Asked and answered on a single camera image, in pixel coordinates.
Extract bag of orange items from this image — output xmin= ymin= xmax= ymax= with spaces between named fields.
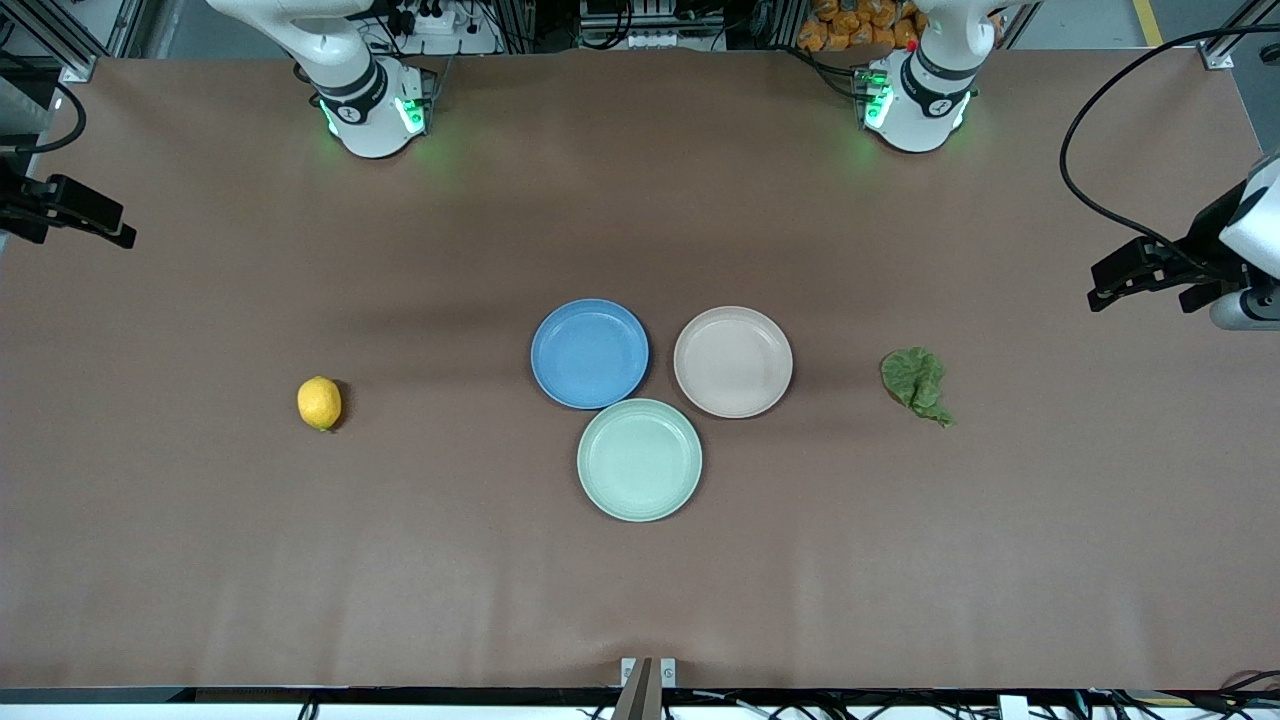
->
xmin=797 ymin=0 xmax=923 ymax=53

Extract beige plate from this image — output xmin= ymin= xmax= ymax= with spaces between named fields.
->
xmin=673 ymin=306 xmax=794 ymax=419

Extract yellow lemon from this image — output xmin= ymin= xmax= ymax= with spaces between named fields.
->
xmin=297 ymin=376 xmax=343 ymax=433

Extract white power strip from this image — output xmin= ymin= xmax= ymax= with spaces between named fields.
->
xmin=385 ymin=0 xmax=473 ymax=37

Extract brown table cover mat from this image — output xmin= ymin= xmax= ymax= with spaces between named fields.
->
xmin=0 ymin=48 xmax=1280 ymax=691

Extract light green plate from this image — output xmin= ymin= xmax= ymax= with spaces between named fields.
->
xmin=577 ymin=398 xmax=703 ymax=523

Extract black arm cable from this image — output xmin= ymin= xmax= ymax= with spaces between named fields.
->
xmin=0 ymin=78 xmax=88 ymax=157
xmin=1059 ymin=24 xmax=1280 ymax=273

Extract green lettuce leaf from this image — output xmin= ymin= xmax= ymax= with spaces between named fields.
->
xmin=880 ymin=346 xmax=955 ymax=429

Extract aluminium frame profile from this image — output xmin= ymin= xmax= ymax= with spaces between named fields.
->
xmin=1196 ymin=0 xmax=1280 ymax=71
xmin=0 ymin=0 xmax=133 ymax=83

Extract blue plate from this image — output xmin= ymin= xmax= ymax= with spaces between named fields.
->
xmin=531 ymin=299 xmax=651 ymax=411

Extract metal bracket at table edge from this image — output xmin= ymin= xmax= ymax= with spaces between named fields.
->
xmin=612 ymin=657 xmax=679 ymax=720

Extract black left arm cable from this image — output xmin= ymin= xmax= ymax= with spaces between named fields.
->
xmin=1059 ymin=24 xmax=1280 ymax=273

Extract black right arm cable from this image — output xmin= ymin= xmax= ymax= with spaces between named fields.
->
xmin=0 ymin=78 xmax=88 ymax=157

